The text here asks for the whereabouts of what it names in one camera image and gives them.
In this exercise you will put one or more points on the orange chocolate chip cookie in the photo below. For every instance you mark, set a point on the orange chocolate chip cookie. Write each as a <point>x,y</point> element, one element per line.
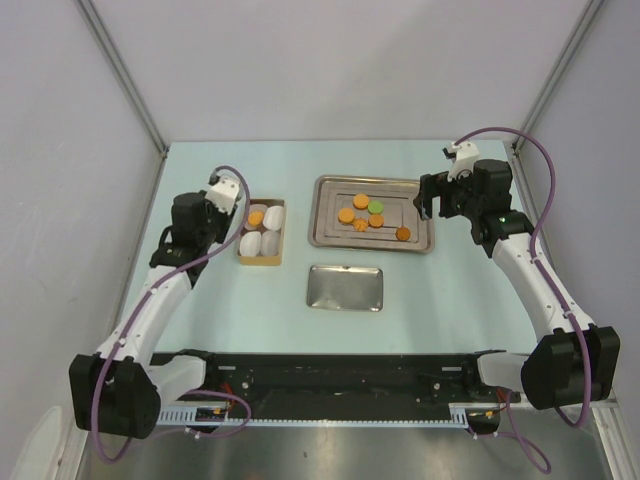
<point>403,234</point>

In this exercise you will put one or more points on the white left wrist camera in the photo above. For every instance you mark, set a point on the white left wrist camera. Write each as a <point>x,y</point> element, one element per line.
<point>224,192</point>

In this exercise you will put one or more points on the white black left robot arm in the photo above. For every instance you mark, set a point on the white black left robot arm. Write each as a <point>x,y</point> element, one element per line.
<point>117,390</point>

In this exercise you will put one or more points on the aluminium frame post right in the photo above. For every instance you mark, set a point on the aluminium frame post right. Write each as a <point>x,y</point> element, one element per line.
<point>561,66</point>

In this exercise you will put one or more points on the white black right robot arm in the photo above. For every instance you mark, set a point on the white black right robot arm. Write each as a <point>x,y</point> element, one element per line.
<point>574,360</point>

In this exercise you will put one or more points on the white paper cupcake liner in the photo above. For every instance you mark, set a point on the white paper cupcake liner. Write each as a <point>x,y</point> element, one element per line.
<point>274,217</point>
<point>255,207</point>
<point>270,243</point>
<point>250,244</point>

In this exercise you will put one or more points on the green sandwich cookie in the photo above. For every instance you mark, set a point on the green sandwich cookie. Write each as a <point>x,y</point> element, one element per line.
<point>375,207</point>

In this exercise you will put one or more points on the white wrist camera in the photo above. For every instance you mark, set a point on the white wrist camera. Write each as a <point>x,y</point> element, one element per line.
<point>224,192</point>
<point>463,156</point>

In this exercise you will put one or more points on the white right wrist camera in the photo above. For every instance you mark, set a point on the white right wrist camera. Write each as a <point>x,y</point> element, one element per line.
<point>463,156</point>

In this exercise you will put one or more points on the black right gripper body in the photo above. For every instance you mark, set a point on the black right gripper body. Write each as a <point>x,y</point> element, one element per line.
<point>465,203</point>

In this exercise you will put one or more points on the aluminium frame post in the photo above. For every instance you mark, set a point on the aluminium frame post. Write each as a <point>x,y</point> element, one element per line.
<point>114,59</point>
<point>561,66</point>

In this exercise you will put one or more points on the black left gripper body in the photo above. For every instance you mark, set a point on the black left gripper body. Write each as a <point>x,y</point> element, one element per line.
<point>216,227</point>

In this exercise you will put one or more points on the gold cookie tin box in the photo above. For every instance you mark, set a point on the gold cookie tin box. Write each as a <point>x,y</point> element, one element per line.
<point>260,260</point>

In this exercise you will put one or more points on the aluminium frame post left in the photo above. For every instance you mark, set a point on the aluminium frame post left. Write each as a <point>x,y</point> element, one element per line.
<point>114,59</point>

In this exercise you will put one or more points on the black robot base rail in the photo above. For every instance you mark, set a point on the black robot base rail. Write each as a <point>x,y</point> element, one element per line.
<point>348,388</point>

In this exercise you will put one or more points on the large steel baking tray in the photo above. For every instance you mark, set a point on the large steel baking tray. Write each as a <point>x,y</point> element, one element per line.
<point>332,193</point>

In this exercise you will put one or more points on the small steel tin lid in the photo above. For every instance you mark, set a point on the small steel tin lid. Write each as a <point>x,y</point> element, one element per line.
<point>345,288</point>

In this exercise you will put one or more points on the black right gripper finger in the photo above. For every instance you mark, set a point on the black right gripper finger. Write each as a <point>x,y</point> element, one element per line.
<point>445,206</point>
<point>423,204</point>

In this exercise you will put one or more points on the orange swirl flower cookie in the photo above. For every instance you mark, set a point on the orange swirl flower cookie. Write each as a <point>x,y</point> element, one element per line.
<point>360,224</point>

